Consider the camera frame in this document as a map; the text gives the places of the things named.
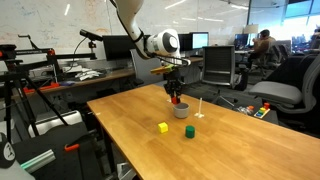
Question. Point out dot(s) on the long wooden wall desk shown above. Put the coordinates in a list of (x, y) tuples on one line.
[(100, 77)]

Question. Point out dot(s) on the beige lamp shade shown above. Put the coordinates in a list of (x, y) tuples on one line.
[(251, 29)]

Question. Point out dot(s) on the dark blue-screen monitor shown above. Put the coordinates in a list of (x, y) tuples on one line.
[(186, 43)]

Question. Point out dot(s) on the large dark monitor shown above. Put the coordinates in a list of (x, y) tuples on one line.
[(115, 48)]

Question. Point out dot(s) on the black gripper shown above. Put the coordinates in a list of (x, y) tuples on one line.
[(174, 79)]

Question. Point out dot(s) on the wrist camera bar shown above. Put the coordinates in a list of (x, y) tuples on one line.
[(163, 69)]

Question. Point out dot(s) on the small distant monitor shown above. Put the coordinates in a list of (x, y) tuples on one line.
[(240, 40)]

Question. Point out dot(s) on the clear plastic post stand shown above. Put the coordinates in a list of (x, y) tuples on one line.
[(169, 100), (200, 106)]

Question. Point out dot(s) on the black cap with logo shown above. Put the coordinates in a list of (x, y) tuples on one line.
[(6, 153)]

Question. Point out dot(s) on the black stereo camera bar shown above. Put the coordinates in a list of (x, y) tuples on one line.
[(90, 35)]

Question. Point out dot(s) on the seated person brown jacket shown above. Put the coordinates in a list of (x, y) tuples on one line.
[(263, 46)]

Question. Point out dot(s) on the colourful wooden stacking toy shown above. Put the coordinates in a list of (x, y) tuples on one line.
[(262, 111)]

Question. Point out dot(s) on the white crumpled papers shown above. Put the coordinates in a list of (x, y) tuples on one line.
[(87, 74)]

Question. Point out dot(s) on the black low side table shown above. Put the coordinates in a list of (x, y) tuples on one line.
[(270, 119)]

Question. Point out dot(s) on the black mesh office chair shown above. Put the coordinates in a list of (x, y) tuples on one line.
[(218, 65)]

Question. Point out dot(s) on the orange bar clamp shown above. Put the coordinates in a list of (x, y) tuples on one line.
[(43, 88)]

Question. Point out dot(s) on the grey bowl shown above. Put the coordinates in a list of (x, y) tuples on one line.
[(181, 111)]

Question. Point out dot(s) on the pale flat toy orange end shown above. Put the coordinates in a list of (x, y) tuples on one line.
[(246, 110)]

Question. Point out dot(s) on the yellow cube block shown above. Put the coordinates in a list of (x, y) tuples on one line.
[(163, 127)]

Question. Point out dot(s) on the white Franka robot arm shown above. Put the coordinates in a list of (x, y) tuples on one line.
[(128, 16)]

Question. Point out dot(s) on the white rounded machine cover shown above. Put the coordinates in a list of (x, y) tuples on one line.
[(56, 121)]

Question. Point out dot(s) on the black camera tripod rig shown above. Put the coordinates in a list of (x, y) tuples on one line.
[(13, 73)]

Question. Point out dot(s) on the bright white-screen monitor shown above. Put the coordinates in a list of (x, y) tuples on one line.
[(200, 40)]

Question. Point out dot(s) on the red cube block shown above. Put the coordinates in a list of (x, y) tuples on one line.
[(175, 100)]

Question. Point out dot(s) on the green cylinder block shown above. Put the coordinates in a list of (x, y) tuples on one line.
[(190, 132)]

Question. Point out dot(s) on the grey padded office chair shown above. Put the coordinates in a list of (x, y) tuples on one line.
[(276, 91)]

